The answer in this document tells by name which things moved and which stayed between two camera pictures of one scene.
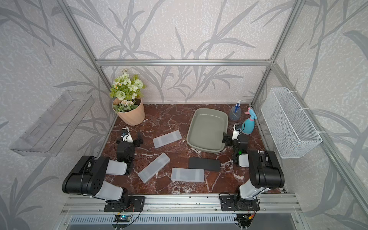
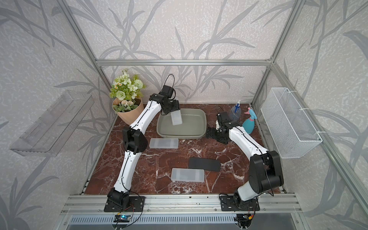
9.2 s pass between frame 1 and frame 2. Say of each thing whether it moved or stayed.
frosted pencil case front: stayed
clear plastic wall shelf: stayed
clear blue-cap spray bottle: stayed
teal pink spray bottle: stayed
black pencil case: stayed
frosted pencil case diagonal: moved
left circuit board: stayed
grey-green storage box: moved
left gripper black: moved
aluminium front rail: stayed
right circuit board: stayed
